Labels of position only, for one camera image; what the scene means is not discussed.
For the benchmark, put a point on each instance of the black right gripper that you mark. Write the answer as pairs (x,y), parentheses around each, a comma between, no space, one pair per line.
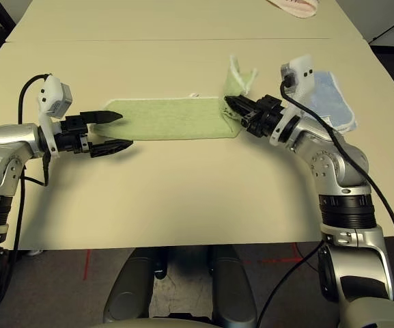
(265,118)

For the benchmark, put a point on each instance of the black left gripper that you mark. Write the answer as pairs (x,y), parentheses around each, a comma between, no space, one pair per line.
(70,136)

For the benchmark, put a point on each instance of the green towel with swan print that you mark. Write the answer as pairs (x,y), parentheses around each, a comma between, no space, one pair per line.
(169,119)

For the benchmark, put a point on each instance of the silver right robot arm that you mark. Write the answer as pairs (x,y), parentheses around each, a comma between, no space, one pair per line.
(340,164)

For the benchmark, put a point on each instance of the folded blue towel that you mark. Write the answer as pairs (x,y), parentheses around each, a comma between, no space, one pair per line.
(333,99)

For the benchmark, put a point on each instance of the pink towel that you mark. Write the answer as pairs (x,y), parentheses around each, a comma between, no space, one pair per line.
(299,7)

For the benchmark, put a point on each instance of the dark left robot leg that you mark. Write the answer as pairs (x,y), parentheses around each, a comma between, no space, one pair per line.
(128,290)

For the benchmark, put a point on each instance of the dark robot leg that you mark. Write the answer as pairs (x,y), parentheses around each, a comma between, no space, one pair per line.
(234,290)
(128,290)

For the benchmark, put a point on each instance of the black tripod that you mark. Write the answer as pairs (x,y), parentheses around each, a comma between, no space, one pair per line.
(393,27)

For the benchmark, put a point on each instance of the dark right robot leg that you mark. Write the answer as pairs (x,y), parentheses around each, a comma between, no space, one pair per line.
(234,290)

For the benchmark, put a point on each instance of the beige robot torso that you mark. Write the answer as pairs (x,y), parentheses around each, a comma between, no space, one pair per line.
(155,323)

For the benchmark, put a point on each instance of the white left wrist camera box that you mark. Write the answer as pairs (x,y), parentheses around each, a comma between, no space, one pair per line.
(53,95)

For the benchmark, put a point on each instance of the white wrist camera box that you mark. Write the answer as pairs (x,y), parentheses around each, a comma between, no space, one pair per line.
(53,95)
(302,75)

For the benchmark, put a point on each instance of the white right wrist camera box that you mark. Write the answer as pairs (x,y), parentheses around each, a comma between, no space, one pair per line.
(302,75)

